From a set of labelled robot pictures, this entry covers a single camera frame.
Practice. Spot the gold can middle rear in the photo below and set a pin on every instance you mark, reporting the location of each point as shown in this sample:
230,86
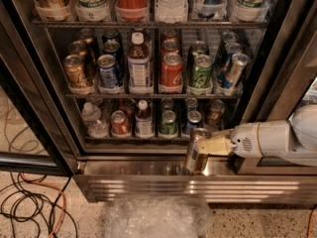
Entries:
87,35

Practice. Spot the blue pepsi can rear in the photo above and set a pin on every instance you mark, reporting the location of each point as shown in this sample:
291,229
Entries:
111,35

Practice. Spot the gold can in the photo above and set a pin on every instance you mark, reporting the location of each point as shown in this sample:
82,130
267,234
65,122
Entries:
74,68
81,48
87,35

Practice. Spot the tea bottle shelf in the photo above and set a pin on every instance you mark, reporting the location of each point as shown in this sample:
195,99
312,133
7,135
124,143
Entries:
139,61
144,120

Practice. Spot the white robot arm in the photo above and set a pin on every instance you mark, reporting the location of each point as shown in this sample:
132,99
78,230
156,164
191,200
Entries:
293,140

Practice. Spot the blue can bottom rear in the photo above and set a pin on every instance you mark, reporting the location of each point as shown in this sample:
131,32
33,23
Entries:
191,104

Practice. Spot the red can bottom rear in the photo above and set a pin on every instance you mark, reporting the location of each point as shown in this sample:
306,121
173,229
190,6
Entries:
128,106

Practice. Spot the blue can bottom front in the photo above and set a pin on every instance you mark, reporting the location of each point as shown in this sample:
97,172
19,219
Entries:
193,121

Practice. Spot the stainless fridge base grille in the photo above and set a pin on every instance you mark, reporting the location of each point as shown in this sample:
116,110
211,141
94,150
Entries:
108,178

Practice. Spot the green can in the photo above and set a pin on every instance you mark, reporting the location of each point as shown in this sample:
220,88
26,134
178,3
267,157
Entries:
200,72
167,104
196,48
167,123

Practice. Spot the slim silver blue can front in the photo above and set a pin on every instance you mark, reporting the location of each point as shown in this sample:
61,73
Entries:
237,65

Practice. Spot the slim blue can rear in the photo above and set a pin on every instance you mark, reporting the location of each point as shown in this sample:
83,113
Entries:
226,38

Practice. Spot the green can bottom rear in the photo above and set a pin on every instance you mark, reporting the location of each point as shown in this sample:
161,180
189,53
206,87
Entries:
167,104

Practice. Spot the red coke can front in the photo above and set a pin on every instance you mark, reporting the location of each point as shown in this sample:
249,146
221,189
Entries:
171,70

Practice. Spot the orange soda can front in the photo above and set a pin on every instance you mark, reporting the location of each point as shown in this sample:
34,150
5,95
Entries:
195,162

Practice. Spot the gold can middle front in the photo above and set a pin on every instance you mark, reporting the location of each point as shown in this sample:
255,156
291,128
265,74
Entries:
74,68

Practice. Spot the orange soda can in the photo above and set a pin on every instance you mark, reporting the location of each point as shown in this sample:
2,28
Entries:
216,109
195,162

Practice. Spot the tea bottle bottom shelf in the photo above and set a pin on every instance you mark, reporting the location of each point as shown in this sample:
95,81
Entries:
144,120

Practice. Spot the green can middle front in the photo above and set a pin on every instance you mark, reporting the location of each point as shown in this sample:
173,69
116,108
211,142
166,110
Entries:
200,72

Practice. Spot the red coke can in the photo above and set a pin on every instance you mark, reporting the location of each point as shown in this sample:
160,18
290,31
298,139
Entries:
169,34
171,70
169,46

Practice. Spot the clear plastic bag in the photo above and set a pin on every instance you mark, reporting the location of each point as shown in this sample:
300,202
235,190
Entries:
158,217

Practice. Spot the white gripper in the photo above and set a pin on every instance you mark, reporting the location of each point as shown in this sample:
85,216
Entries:
244,142

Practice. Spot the tea bottle middle shelf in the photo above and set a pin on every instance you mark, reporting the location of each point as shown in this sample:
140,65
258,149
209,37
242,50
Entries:
139,61

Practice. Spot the green can middle rear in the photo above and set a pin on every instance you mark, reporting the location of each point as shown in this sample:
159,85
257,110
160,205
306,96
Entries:
196,48

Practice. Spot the open glass fridge door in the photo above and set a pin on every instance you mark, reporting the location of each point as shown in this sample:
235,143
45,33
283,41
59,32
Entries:
32,140

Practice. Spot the blue pepsi can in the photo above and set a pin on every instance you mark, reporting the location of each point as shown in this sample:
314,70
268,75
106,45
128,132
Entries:
109,71
113,48
111,35

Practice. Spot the green can bottom front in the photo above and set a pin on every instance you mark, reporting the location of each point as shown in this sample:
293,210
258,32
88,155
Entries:
167,123

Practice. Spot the blue pepsi can front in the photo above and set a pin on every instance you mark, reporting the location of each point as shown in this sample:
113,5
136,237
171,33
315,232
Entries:
109,71

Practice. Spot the red can bottom front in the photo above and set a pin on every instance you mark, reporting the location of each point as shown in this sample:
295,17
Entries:
120,123

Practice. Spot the red coke can rear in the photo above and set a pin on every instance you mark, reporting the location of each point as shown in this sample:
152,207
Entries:
169,34

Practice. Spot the orange soda can rear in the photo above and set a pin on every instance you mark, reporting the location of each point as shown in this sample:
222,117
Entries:
216,109

